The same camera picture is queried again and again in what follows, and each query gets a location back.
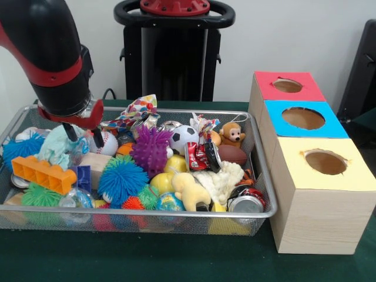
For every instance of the white baseball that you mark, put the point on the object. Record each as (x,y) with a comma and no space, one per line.
(109,144)

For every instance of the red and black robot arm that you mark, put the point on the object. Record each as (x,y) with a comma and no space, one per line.
(44,44)

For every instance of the dark green tablecloth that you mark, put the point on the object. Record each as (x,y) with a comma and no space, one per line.
(147,258)
(367,117)

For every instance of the plain wooden block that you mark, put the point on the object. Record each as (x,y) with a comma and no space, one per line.
(94,164)

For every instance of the brown monkey plush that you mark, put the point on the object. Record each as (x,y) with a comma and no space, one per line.
(232,135)

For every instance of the crushed clear plastic bottle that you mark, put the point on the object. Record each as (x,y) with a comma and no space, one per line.
(82,147)
(77,198)

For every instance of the purple spiky ball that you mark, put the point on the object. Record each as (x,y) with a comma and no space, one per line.
(151,151)

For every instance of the crushed red soda can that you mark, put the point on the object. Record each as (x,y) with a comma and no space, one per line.
(196,157)

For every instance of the orange toy brick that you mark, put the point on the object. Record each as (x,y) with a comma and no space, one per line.
(44,173)

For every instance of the wooden box with three holes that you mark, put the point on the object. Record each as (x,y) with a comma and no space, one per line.
(323,220)

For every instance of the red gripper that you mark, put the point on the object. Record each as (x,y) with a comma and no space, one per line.
(94,116)

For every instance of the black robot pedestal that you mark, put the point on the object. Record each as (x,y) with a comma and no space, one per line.
(176,58)

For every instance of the blue toy brick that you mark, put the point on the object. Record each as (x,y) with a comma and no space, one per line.
(83,176)

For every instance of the small soccer ball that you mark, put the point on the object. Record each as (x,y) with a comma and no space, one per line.
(183,138)

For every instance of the yellow plush animal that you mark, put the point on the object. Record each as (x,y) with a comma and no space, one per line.
(189,191)

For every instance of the light teal cloth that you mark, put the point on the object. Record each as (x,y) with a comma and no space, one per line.
(54,147)

